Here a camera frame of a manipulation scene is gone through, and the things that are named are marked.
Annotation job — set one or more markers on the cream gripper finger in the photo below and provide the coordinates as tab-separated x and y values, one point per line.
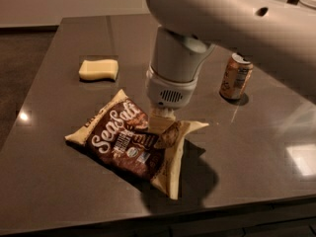
160	119

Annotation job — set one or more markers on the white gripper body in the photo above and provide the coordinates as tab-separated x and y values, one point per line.
168	92

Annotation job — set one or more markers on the brown sea salt chip bag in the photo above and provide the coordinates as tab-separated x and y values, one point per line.
118	135

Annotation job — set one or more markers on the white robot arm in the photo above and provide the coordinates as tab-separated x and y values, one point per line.
276	37

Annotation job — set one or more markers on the yellow sponge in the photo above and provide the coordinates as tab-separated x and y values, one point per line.
99	69

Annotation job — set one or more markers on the orange soda can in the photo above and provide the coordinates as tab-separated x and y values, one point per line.
235	78

